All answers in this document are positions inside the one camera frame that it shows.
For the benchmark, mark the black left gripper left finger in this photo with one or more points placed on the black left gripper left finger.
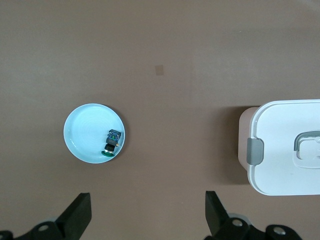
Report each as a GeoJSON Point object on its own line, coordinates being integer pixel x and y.
{"type": "Point", "coordinates": [75, 217]}

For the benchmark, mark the white lunch box grey clasps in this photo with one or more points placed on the white lunch box grey clasps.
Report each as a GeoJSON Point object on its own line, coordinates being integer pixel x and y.
{"type": "Point", "coordinates": [280, 170]}

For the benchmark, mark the light blue round plate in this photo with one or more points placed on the light blue round plate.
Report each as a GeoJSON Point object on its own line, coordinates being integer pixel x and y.
{"type": "Point", "coordinates": [85, 130]}

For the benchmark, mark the green push button switch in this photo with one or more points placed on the green push button switch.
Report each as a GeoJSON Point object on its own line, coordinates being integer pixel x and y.
{"type": "Point", "coordinates": [113, 140]}

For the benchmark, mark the beige tape patch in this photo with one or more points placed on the beige tape patch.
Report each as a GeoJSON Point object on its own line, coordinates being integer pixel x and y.
{"type": "Point", "coordinates": [159, 70]}

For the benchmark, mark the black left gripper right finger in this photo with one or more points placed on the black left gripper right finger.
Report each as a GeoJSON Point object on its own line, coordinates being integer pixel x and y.
{"type": "Point", "coordinates": [215, 215]}

